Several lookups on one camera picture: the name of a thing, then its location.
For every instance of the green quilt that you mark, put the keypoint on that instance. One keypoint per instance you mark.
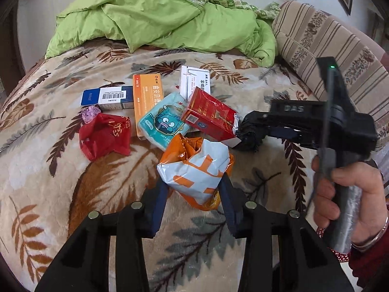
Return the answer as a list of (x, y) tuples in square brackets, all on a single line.
[(152, 15)]

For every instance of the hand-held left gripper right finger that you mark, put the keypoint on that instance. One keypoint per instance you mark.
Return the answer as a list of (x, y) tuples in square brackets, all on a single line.
[(228, 202)]

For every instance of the blue and white box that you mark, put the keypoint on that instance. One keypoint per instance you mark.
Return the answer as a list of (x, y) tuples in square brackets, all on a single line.
[(106, 95)]

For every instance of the teal cartoon tissue pack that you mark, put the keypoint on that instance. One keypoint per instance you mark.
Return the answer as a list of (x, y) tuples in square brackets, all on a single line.
[(161, 121)]

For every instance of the person's right forearm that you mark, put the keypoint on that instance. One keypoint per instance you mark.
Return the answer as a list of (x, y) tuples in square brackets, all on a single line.
[(369, 266)]

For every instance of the purple crumpled wrapper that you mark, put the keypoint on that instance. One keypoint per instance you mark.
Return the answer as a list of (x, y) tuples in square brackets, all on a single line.
[(89, 115)]

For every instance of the red cigarette pack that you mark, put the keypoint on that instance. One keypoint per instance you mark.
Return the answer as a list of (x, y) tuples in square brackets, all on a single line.
[(206, 112)]

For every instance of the silver bangle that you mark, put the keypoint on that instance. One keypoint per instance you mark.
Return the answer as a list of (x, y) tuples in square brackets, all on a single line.
[(377, 236)]

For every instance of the person's right hand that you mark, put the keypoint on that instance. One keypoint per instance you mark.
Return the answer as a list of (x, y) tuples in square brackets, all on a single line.
[(372, 185)]

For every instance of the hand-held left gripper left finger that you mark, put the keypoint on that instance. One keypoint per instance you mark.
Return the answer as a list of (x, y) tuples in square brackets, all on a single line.
[(159, 202)]

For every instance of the white medicine box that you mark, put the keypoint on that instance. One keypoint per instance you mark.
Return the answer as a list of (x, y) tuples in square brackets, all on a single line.
[(190, 82)]

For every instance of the red plastic bag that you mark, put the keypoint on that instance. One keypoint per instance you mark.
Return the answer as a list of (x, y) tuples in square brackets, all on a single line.
[(103, 133)]

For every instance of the striped beige pillow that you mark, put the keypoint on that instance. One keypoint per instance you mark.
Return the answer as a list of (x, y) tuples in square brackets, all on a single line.
[(319, 36)]

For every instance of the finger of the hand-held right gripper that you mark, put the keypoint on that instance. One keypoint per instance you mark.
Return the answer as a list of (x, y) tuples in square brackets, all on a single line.
[(250, 140), (256, 118)]

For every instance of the orange and white plastic bag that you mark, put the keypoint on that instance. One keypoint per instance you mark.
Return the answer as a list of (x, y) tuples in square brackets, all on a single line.
[(197, 170)]

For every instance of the leaf print blanket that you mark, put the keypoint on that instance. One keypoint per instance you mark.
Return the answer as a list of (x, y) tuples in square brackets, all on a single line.
[(60, 164)]

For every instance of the orange medicine box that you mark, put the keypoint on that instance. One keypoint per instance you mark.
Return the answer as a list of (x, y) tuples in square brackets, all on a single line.
[(146, 97)]

